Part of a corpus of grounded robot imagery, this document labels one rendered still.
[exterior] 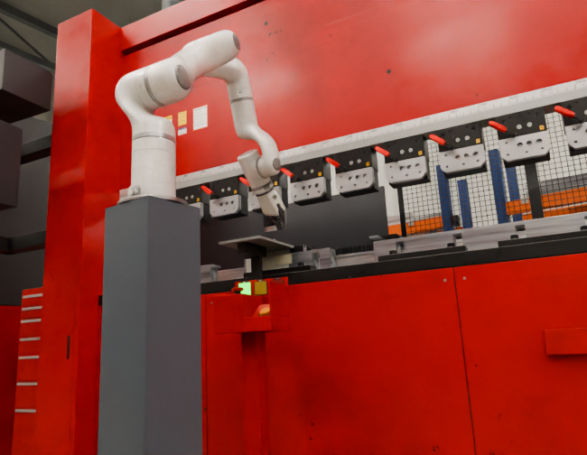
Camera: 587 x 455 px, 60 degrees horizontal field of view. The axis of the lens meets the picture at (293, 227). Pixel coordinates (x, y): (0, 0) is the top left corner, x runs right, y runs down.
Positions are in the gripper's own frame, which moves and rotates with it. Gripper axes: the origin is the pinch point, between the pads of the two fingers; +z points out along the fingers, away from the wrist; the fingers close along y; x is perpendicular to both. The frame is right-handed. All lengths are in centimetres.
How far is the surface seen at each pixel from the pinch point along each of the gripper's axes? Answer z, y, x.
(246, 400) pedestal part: 29, -31, 56
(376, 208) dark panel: 26, 8, -58
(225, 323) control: 7, -24, 48
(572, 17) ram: -32, -83, -86
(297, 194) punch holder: -6.9, -1.6, -12.5
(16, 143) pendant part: -69, 85, 52
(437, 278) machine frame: 22, -63, -7
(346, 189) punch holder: -4.1, -20.4, -21.3
